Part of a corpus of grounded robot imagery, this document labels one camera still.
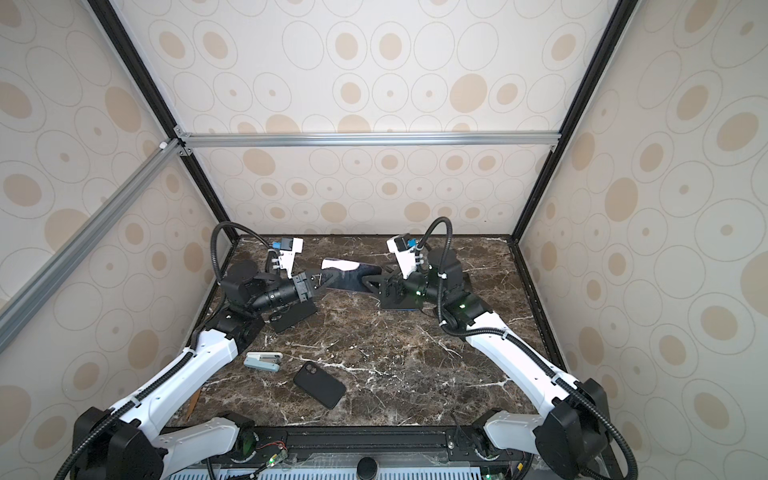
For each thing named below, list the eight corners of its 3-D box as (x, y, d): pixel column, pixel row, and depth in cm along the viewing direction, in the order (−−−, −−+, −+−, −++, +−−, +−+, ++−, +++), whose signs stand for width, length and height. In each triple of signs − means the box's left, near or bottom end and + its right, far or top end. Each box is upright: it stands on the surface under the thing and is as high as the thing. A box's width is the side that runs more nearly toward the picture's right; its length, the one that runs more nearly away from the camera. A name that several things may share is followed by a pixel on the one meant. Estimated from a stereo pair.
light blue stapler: (246, 372, 88) (241, 368, 85) (251, 356, 91) (247, 351, 88) (278, 372, 88) (275, 368, 85) (282, 356, 91) (279, 351, 88)
